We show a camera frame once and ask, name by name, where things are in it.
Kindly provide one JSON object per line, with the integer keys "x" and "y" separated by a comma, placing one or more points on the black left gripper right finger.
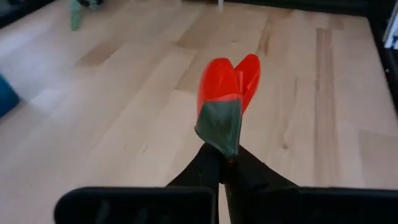
{"x": 255, "y": 186}

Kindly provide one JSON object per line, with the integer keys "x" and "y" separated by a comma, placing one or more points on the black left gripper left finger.
{"x": 192, "y": 177}

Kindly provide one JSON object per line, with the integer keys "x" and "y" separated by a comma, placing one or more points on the red toy chili pepper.
{"x": 217, "y": 84}

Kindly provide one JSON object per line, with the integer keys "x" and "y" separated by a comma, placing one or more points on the blue plastic tupperware container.
{"x": 6, "y": 96}

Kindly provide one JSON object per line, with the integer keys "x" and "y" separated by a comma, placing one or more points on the green potted artificial plant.
{"x": 76, "y": 15}

